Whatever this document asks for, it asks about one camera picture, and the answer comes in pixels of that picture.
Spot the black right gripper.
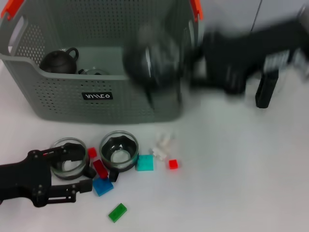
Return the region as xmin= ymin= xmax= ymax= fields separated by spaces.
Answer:
xmin=184 ymin=18 xmax=305 ymax=94

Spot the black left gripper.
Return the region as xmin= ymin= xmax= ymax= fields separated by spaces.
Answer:
xmin=0 ymin=142 xmax=94 ymax=208

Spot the glass teacup black holder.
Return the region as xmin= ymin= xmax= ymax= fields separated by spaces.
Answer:
xmin=123 ymin=21 xmax=185 ymax=111
xmin=77 ymin=68 xmax=110 ymax=75
xmin=49 ymin=137 xmax=97 ymax=181
xmin=98 ymin=130 xmax=140 ymax=183

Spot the grey perforated storage bin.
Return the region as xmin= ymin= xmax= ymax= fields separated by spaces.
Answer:
xmin=0 ymin=0 xmax=203 ymax=125

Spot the dark red long brick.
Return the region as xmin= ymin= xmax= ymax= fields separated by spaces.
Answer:
xmin=93 ymin=159 xmax=109 ymax=179

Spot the blue square plate brick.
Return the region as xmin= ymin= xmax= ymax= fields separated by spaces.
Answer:
xmin=92 ymin=177 xmax=114 ymax=197

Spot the green rectangular brick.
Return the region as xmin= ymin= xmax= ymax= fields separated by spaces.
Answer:
xmin=108 ymin=203 xmax=128 ymax=222

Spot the teal square plate brick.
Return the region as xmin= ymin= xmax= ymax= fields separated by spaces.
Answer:
xmin=135 ymin=154 xmax=155 ymax=172

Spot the glass pitcher black lid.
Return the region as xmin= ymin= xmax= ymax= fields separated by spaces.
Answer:
xmin=254 ymin=69 xmax=290 ymax=109

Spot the dark brown clay teapot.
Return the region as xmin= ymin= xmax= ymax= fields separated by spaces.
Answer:
xmin=39 ymin=47 xmax=80 ymax=74

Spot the thin grey cable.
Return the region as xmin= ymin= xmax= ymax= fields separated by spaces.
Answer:
xmin=250 ymin=0 xmax=264 ymax=32

